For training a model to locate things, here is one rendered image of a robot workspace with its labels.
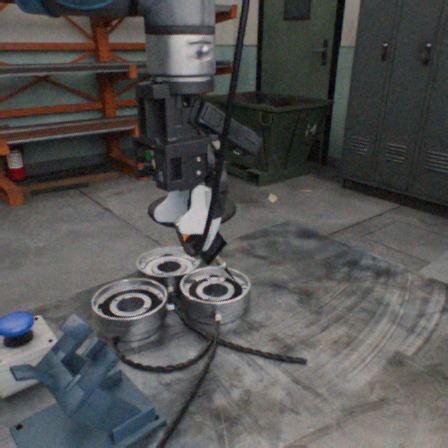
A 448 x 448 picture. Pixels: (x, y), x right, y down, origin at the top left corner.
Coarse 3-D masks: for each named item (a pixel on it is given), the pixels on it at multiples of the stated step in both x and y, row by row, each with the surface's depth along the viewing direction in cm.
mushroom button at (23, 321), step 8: (16, 312) 51; (24, 312) 51; (0, 320) 49; (8, 320) 49; (16, 320) 49; (24, 320) 49; (32, 320) 50; (0, 328) 48; (8, 328) 48; (16, 328) 48; (24, 328) 49; (8, 336) 48; (16, 336) 50
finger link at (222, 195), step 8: (216, 160) 50; (216, 168) 50; (224, 168) 50; (224, 176) 50; (208, 184) 51; (224, 184) 50; (224, 192) 51; (224, 200) 51; (216, 208) 52; (224, 208) 52; (216, 216) 52
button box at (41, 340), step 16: (0, 336) 51; (32, 336) 51; (48, 336) 51; (0, 352) 49; (16, 352) 49; (32, 352) 49; (0, 368) 47; (0, 384) 47; (16, 384) 49; (32, 384) 50
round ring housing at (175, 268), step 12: (156, 252) 74; (168, 252) 74; (180, 252) 74; (144, 264) 71; (156, 264) 71; (168, 264) 72; (180, 264) 71; (144, 276) 66; (156, 276) 65; (168, 276) 65; (180, 276) 65; (180, 288) 66
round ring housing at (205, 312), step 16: (192, 272) 66; (208, 272) 68; (224, 272) 68; (240, 272) 66; (208, 288) 65; (224, 288) 65; (192, 304) 60; (208, 304) 58; (224, 304) 58; (240, 304) 60; (208, 320) 60; (224, 320) 60
